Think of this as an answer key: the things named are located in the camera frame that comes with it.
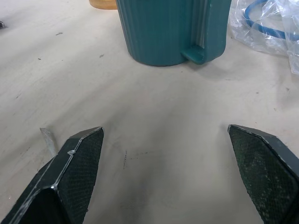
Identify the clear plastic bag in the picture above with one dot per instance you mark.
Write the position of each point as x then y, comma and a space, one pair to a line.
268, 28

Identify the teal ribbed mug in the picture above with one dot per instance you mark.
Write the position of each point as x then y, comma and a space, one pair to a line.
163, 30

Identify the yellow wooden object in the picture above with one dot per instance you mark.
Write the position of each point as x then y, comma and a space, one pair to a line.
102, 4

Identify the small dark object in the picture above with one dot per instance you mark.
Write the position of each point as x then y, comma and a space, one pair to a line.
1, 24

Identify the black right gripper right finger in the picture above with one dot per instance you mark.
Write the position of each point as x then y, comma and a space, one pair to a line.
264, 172

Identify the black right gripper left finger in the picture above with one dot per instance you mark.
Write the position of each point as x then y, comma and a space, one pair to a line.
70, 177

